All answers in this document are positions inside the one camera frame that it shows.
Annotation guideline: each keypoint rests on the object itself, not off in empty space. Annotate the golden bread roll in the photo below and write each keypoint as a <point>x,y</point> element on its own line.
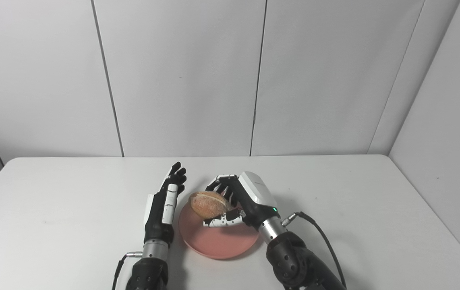
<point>209,204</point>

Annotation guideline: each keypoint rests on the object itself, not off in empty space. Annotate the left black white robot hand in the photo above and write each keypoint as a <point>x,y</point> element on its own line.
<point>157,221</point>

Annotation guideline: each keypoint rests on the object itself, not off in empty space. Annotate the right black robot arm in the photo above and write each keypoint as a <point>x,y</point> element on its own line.
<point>298,264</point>

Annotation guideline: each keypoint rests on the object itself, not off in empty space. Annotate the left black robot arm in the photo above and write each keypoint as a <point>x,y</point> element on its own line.
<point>147,270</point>

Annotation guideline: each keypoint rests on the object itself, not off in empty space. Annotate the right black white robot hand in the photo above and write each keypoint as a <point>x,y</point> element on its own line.
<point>254,197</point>

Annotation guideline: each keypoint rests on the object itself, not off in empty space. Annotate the pink round plate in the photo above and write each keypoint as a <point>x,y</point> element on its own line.
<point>218,241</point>

